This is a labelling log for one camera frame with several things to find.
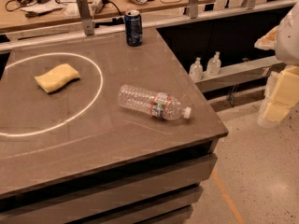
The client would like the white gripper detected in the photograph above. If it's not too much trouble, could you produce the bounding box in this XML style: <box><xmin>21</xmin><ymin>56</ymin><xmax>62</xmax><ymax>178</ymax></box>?
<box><xmin>254</xmin><ymin>26</ymin><xmax>299</xmax><ymax>128</ymax></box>

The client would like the clear plastic water bottle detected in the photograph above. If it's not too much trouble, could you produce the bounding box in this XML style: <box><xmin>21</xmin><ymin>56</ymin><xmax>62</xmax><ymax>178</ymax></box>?
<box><xmin>119</xmin><ymin>84</ymin><xmax>192</xmax><ymax>120</ymax></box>

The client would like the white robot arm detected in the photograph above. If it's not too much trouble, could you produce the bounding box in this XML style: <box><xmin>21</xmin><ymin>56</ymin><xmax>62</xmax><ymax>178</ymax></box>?
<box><xmin>254</xmin><ymin>2</ymin><xmax>299</xmax><ymax>128</ymax></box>

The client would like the right clear sanitizer bottle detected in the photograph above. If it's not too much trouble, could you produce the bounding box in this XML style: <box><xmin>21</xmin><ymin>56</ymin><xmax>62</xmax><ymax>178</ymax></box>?
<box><xmin>206</xmin><ymin>51</ymin><xmax>221</xmax><ymax>76</ymax></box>

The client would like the yellow sponge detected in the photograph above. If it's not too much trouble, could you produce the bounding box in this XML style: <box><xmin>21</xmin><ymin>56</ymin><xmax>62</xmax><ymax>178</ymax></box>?
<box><xmin>35</xmin><ymin>63</ymin><xmax>80</xmax><ymax>93</ymax></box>

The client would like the blue soda can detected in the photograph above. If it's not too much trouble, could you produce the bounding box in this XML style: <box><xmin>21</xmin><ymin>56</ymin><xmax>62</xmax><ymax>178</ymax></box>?
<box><xmin>124</xmin><ymin>10</ymin><xmax>143</xmax><ymax>47</ymax></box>

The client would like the grey metal post middle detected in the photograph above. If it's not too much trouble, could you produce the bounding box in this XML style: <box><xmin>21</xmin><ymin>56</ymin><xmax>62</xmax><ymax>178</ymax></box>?
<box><xmin>187</xmin><ymin>0</ymin><xmax>198</xmax><ymax>19</ymax></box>

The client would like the grey metal post left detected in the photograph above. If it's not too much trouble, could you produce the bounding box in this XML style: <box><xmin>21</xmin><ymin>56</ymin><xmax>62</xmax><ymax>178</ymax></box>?
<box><xmin>76</xmin><ymin>0</ymin><xmax>94</xmax><ymax>35</ymax></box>

